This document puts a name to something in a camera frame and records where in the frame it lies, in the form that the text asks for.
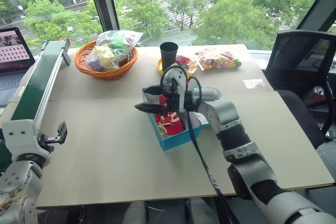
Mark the black cup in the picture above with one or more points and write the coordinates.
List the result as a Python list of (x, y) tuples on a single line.
[(168, 56)]

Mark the black mesh office chair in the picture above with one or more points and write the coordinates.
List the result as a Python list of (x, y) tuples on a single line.
[(291, 77)]

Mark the clear bag of colourful blocks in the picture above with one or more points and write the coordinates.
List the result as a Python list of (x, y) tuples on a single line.
[(105, 53)]

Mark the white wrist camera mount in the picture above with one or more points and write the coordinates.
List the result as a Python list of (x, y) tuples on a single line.
[(18, 134), (178, 77)]

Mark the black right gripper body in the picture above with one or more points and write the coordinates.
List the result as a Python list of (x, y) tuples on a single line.
[(170, 95)]

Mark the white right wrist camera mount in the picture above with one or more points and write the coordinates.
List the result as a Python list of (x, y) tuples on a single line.
[(178, 77)]

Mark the green conveyor belt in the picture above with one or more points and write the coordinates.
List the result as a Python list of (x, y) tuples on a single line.
[(34, 82)]

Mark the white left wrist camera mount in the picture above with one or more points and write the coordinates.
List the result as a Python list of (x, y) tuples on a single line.
[(18, 134)]

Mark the orange woven basket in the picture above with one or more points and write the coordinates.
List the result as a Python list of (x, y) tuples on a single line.
[(113, 73)]

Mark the grey laptop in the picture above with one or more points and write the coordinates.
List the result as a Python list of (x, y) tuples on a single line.
[(10, 51)]

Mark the grey box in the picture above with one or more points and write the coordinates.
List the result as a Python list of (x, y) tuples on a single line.
[(326, 158)]

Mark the clear bag of toy fruit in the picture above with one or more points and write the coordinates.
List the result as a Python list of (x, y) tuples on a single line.
[(218, 61)]

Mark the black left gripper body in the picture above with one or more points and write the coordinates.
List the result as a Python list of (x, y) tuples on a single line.
[(50, 140)]

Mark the red black device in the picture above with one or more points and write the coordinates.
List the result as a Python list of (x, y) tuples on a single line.
[(316, 96)]

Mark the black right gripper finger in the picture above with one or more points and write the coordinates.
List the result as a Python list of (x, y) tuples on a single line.
[(154, 90), (151, 107)]

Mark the yellow plate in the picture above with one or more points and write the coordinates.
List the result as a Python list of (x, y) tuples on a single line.
[(160, 67)]

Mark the dark window frame post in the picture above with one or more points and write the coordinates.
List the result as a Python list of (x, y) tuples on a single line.
[(102, 3), (323, 3)]

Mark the blue cardboard shoebox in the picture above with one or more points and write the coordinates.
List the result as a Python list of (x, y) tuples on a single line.
[(178, 141)]

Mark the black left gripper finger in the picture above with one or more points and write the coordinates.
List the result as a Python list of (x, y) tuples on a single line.
[(62, 132)]

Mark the grey rounded shape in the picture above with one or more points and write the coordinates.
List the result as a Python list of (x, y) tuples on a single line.
[(137, 214), (199, 212)]

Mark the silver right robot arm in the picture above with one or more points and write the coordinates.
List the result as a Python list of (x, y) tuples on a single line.
[(225, 113)]

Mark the small red shoe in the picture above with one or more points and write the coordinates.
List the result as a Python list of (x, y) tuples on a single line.
[(170, 127), (162, 100)]

